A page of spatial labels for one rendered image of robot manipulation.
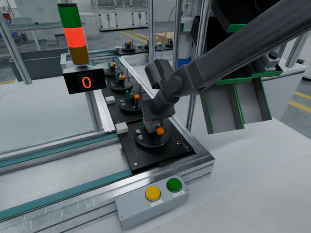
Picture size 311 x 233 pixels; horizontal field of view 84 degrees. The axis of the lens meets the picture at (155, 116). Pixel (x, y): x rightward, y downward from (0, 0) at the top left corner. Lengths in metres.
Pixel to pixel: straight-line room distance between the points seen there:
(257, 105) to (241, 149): 0.21
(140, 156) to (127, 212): 0.19
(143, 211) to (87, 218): 0.17
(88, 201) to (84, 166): 0.18
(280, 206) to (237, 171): 0.16
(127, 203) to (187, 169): 0.21
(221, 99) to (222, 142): 0.23
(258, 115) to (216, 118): 0.21
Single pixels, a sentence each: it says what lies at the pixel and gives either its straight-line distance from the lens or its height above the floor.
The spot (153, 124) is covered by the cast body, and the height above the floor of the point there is 1.06.
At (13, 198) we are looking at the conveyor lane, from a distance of 0.74.
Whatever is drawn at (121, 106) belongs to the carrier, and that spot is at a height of 0.99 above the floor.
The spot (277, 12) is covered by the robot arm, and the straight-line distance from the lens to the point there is 0.34.
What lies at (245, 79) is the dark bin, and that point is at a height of 1.20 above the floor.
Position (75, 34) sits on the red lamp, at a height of 1.34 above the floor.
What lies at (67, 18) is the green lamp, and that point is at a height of 1.38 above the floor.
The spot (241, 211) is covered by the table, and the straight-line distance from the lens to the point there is 0.70.
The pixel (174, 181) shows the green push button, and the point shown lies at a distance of 0.56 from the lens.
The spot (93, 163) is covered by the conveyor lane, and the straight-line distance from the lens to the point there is 0.71.
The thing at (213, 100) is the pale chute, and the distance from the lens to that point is 0.74.
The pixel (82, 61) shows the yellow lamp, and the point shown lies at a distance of 0.59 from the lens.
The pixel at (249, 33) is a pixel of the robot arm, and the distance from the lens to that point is 0.34.
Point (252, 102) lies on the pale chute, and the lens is 0.86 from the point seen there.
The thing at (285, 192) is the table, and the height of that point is 0.86.
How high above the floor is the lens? 1.43
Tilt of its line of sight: 35 degrees down
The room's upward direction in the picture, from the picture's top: straight up
